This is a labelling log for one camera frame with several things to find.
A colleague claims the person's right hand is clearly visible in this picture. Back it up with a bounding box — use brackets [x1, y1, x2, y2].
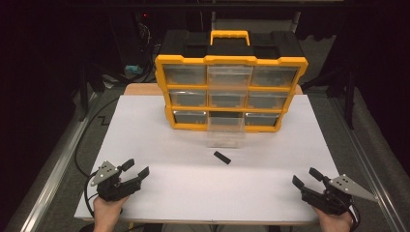
[311, 207, 354, 232]

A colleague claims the clear organizer drawer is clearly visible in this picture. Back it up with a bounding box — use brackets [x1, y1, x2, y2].
[206, 116, 246, 150]

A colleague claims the aluminium frame rail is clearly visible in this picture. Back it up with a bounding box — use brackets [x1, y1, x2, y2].
[4, 92, 100, 232]
[328, 96, 410, 232]

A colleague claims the tangle of black cables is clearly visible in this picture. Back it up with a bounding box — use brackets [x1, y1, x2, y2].
[134, 18, 162, 83]

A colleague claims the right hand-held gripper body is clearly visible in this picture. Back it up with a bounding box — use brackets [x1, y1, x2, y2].
[301, 174, 378, 217]

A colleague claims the long black floor cable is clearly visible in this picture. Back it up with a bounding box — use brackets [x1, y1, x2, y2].
[73, 96, 121, 178]

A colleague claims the grid of clear drawers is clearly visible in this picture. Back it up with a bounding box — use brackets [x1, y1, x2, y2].
[162, 63, 300, 128]

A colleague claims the person's left hand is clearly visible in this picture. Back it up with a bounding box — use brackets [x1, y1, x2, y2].
[92, 194, 130, 232]

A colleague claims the small black rectangular block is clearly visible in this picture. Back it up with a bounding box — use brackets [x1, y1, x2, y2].
[213, 150, 232, 165]

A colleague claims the yellow black organizer cabinet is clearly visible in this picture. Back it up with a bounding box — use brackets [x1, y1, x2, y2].
[155, 29, 309, 133]

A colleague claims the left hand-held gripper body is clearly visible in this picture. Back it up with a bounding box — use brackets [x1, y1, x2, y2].
[90, 159, 143, 203]

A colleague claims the white foam board sheet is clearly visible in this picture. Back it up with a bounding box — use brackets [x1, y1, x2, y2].
[73, 94, 340, 224]

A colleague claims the yellow carry handle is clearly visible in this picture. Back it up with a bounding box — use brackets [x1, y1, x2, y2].
[210, 29, 251, 46]

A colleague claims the black metal stand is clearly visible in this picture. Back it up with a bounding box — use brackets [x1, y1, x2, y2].
[302, 66, 358, 131]
[77, 62, 109, 123]

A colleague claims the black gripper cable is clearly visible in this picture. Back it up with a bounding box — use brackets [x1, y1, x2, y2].
[83, 171, 99, 218]
[348, 202, 362, 232]

